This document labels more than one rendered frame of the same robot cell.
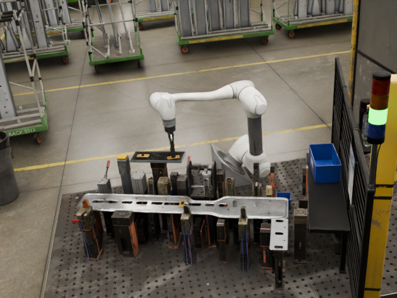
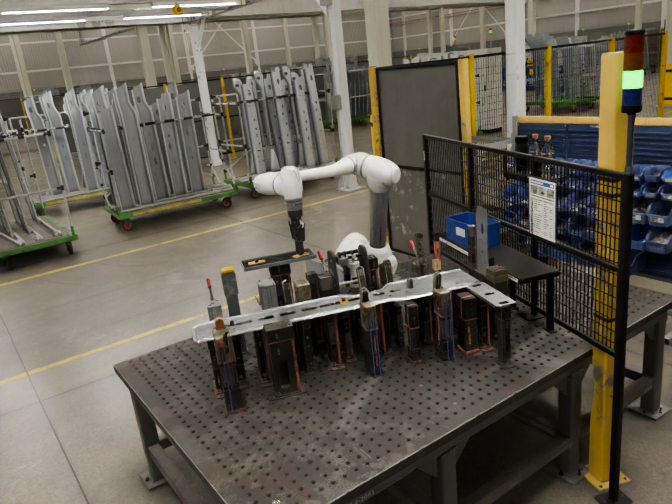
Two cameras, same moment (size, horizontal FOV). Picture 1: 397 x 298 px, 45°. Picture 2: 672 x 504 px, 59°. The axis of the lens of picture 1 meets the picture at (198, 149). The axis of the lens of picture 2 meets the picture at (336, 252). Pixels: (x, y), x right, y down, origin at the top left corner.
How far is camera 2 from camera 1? 151 cm
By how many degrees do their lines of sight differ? 27
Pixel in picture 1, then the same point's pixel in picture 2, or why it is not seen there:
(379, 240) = not seen: hidden behind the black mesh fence
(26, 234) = (20, 473)
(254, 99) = (387, 164)
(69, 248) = (187, 412)
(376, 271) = not seen: hidden behind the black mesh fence
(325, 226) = (533, 274)
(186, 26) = (125, 196)
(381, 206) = not seen: hidden behind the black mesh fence
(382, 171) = (622, 161)
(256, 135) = (383, 217)
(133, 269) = (308, 402)
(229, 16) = (177, 180)
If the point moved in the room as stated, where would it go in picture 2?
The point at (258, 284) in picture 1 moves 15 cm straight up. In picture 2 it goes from (479, 367) to (478, 337)
